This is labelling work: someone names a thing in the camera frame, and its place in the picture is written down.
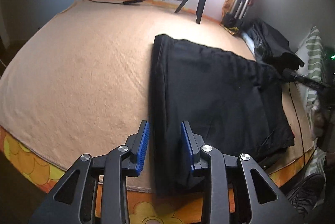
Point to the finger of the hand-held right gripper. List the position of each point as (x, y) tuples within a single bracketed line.
[(303, 80)]

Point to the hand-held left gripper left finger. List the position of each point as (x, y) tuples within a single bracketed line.
[(142, 148)]

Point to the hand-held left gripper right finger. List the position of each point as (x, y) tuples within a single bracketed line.
[(186, 148)]

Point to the black pants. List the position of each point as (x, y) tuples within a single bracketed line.
[(214, 88)]

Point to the green striped white pillow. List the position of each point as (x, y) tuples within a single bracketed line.
[(311, 51)]

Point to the pile of black clothes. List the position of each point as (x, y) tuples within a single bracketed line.
[(274, 40)]

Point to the light blue cloth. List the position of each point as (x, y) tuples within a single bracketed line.
[(247, 40)]

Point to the beige blanket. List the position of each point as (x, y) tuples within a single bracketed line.
[(78, 77)]

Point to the dark striped shoe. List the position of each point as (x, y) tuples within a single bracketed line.
[(306, 192)]

